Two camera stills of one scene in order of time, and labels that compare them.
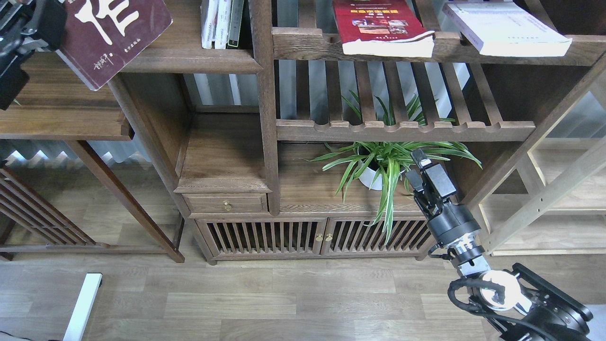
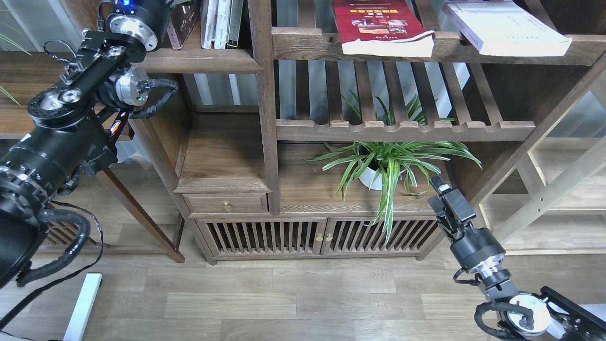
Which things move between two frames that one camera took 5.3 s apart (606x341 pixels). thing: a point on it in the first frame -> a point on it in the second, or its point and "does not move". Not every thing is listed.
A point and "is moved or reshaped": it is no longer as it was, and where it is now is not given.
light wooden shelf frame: x=552 y=202 does not move
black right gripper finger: x=420 y=158 -> x=439 y=184
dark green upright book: x=236 y=9 does not move
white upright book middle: x=222 y=31 does not move
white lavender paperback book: x=504 y=28 does not move
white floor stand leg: x=82 y=310 does not move
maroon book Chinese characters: x=103 y=37 is moved or reshaped
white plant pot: x=371 y=179 does not move
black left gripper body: x=26 y=26 -> x=149 y=20
